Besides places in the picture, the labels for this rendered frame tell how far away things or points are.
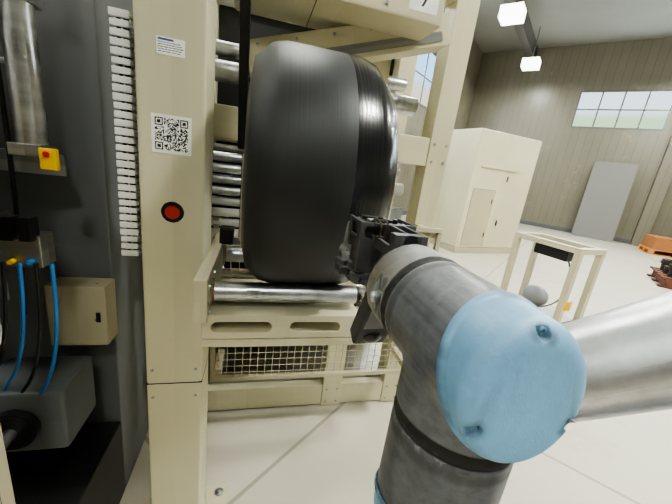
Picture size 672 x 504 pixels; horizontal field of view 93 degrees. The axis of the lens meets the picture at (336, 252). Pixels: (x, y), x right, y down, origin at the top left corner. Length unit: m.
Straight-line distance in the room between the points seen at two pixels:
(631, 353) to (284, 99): 0.55
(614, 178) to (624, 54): 3.45
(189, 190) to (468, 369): 0.68
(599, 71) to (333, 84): 12.74
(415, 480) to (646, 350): 0.20
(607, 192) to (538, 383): 12.20
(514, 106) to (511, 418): 13.11
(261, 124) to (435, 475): 0.53
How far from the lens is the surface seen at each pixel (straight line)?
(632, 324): 0.36
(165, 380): 0.97
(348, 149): 0.59
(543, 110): 13.10
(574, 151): 12.84
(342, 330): 0.79
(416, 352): 0.23
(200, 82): 0.77
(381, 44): 1.27
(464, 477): 0.26
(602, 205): 12.35
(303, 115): 0.59
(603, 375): 0.36
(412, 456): 0.27
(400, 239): 0.33
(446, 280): 0.25
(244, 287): 0.74
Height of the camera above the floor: 1.21
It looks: 15 degrees down
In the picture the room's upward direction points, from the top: 7 degrees clockwise
